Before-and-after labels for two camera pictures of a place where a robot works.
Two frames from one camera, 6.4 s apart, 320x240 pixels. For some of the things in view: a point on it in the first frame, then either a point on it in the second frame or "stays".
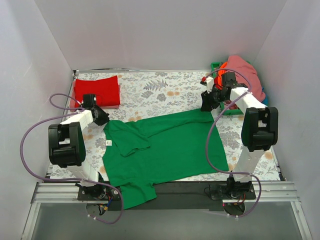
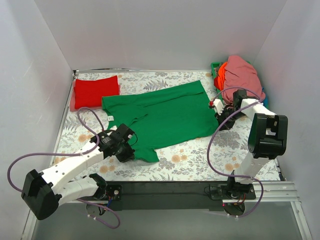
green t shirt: x=137 y=155 → x=158 y=114
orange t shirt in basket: x=218 y=79 stays
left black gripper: x=101 y=117 → x=127 y=155
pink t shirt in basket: x=235 y=62 stays
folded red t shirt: x=106 y=90 stays
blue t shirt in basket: x=266 y=101 stays
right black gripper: x=206 y=100 → x=223 y=121
